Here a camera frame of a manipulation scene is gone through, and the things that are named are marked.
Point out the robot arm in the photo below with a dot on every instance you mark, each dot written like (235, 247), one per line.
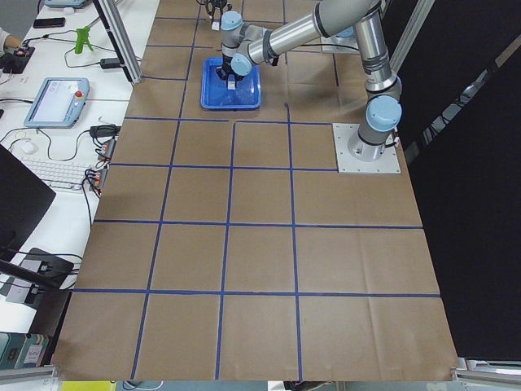
(245, 45)

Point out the white keyboard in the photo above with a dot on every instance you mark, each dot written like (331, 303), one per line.
(59, 176)

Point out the black power adapter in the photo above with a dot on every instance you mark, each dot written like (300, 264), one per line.
(109, 63)

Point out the green handled reacher grabber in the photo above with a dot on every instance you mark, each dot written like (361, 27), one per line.
(83, 39)

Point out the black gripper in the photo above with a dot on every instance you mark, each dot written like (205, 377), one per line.
(216, 7)
(226, 68)

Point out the black monitor stand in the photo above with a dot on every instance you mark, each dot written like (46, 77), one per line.
(25, 199)

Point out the blue plastic tray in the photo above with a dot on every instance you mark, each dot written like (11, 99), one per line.
(217, 94)

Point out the aluminium frame post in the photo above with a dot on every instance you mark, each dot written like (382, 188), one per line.
(115, 29)

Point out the teach pendant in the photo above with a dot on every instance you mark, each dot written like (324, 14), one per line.
(58, 103)

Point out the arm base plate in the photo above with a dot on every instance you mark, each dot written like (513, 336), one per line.
(342, 45)
(353, 156)

